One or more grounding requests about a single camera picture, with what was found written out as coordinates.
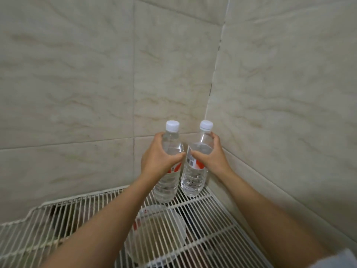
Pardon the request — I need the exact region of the person's left hand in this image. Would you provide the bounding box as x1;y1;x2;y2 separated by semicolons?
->
140;132;186;181

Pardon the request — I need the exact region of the person's right hand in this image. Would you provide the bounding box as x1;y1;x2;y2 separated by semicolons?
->
190;132;234;177

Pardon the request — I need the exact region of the clear water bottle white cap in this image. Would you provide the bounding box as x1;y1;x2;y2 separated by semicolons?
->
180;120;215;198
153;120;185;204

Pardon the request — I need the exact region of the person's right forearm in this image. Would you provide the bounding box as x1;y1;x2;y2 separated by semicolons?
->
219;168;332;268

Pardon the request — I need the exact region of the person's left forearm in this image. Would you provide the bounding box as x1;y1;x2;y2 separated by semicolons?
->
42;173;160;268

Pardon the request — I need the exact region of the clear plastic container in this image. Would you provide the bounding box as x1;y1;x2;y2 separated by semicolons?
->
124;204;187;264

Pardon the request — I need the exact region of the white sleeve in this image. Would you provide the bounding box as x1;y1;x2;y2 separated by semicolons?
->
307;248;357;268

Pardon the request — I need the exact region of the white wire rack shelf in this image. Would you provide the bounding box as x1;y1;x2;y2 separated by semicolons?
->
0;185;275;268

